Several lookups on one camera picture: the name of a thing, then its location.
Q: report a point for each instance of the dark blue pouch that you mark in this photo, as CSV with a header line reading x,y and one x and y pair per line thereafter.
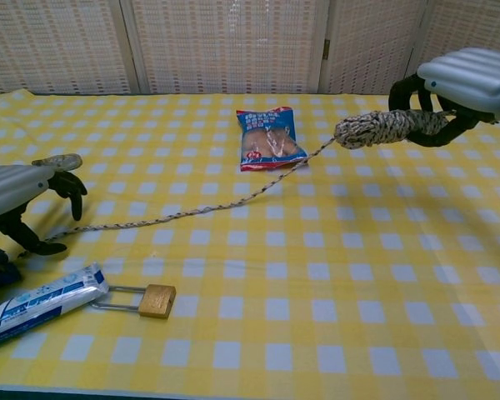
x,y
0,271

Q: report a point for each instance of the white blue toothpaste tube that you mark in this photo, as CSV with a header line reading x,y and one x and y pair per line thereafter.
x,y
37,306

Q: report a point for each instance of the brass screen hinge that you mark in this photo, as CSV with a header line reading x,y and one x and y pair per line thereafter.
x,y
326,48

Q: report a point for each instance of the brass padlock long shackle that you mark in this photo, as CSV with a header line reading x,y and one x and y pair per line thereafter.
x,y
158,301

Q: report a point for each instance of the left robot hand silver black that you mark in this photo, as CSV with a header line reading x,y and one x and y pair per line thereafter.
x,y
8,187

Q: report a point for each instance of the yellow white checkered tablecloth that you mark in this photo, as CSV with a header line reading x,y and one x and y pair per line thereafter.
x,y
316,250

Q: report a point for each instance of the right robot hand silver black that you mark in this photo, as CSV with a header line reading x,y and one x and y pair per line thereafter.
x,y
471,79

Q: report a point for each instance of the blue red snack bag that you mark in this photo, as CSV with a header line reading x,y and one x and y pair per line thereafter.
x,y
271,141

